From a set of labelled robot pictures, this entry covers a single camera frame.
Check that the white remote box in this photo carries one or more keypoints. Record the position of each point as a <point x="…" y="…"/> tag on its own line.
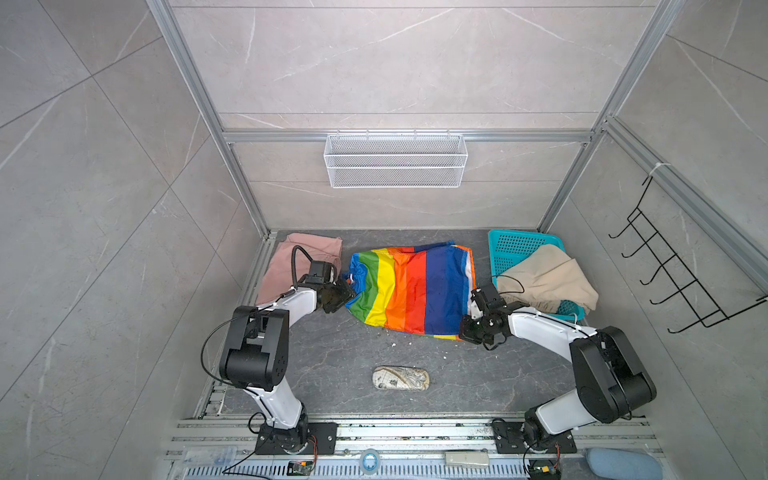
<point x="468" y="459"/>

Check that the aluminium mounting rail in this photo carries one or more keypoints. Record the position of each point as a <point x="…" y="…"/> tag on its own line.
<point x="409" y="448"/>

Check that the right small circuit board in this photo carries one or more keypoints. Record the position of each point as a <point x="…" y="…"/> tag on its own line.
<point x="543" y="470"/>

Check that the small green circuit board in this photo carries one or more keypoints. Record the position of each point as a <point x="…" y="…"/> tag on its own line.
<point x="301" y="468"/>

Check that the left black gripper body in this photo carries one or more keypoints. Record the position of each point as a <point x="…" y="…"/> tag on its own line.
<point x="337" y="295"/>

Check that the black wire hook rack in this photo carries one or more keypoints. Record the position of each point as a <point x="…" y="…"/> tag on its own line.
<point x="685" y="283"/>

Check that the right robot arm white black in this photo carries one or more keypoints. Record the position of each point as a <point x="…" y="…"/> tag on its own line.
<point x="611" y="382"/>

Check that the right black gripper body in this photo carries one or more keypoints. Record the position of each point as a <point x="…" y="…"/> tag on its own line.
<point x="477" y="329"/>

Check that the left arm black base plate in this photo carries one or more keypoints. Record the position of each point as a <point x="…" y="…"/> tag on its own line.
<point x="318" y="438"/>

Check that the blue tape roll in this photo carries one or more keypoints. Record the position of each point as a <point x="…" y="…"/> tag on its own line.
<point x="369" y="462"/>

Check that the beige shorts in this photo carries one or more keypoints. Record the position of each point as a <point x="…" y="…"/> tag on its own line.
<point x="545" y="280"/>

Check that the teal plastic basket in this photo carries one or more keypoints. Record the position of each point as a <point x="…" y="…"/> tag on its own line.
<point x="508" y="248"/>

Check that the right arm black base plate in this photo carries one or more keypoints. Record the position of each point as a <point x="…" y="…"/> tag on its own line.
<point x="510" y="438"/>

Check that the rainbow striped shorts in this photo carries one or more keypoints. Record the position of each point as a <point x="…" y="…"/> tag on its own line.
<point x="421" y="290"/>

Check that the blue grey cushion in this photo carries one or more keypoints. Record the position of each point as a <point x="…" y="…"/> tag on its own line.
<point x="623" y="465"/>

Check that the white wire mesh shelf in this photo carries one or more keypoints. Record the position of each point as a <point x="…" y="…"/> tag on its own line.
<point x="357" y="161"/>

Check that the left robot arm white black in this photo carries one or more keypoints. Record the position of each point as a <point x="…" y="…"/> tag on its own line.
<point x="256" y="352"/>

